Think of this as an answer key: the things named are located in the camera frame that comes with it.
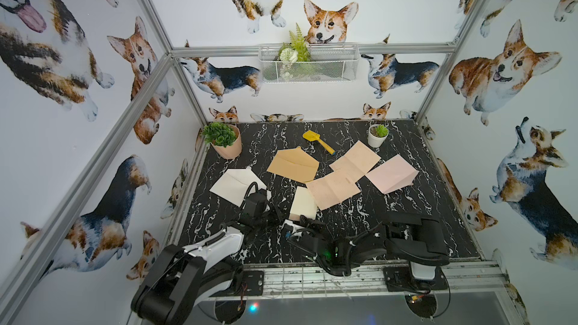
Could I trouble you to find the cream letter paper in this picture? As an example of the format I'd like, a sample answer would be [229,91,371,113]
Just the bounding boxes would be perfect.
[330,141,382,182]
[306,169,361,211]
[289,187,318,221]

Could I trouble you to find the white envelope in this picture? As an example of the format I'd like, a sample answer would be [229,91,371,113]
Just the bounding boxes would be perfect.
[210,167,266,207]

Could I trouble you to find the brown kraft envelope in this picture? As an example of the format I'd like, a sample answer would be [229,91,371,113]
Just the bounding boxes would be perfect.
[267,147,319,184]

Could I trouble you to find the pink envelope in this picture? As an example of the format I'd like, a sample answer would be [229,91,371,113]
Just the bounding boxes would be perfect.
[366,154,418,195]

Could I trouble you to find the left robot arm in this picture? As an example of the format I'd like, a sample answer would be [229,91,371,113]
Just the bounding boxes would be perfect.
[130,182,284,324]

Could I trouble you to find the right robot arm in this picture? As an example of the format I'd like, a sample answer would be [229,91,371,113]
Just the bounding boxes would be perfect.
[283,212,449,283]

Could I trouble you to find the green plant in terracotta pot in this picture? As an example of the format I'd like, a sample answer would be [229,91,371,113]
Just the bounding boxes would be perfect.
[203,122,242,160]

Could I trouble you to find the yellow toy shovel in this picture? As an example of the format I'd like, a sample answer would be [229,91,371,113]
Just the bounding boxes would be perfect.
[303,130,335,155]

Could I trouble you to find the small plant in white pot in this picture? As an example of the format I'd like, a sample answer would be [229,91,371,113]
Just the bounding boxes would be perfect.
[367,124,389,148]

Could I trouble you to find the fern and white flower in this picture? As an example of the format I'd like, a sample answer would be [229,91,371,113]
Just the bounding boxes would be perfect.
[275,24,314,81]

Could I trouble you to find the aluminium front rail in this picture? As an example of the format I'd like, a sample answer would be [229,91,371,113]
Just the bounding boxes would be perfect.
[198,261,507,302]

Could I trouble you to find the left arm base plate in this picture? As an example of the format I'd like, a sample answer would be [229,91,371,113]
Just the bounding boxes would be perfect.
[224,271,264,296]

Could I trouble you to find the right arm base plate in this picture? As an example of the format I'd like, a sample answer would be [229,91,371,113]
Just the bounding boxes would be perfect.
[382,266,449,294]

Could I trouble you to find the white wire basket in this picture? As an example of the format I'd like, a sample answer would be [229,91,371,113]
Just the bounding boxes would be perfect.
[258,44,361,83]

